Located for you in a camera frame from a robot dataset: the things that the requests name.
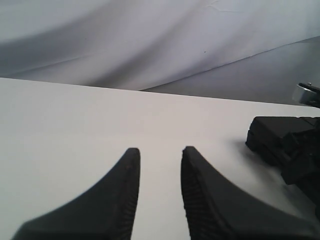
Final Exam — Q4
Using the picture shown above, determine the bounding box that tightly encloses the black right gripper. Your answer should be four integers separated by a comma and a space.
281, 119, 320, 186

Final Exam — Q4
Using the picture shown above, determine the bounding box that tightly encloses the black plastic carrying case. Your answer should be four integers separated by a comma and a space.
245, 116, 320, 168

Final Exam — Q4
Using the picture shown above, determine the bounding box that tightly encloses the white backdrop cloth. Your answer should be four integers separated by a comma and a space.
0, 0, 320, 104

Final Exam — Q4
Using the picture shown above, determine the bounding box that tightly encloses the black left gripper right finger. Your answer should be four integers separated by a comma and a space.
181, 146, 320, 240

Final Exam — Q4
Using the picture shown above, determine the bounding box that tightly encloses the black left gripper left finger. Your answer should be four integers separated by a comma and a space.
13, 148, 141, 240

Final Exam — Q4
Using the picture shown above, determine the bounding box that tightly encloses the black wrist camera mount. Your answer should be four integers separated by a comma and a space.
292, 83, 320, 109

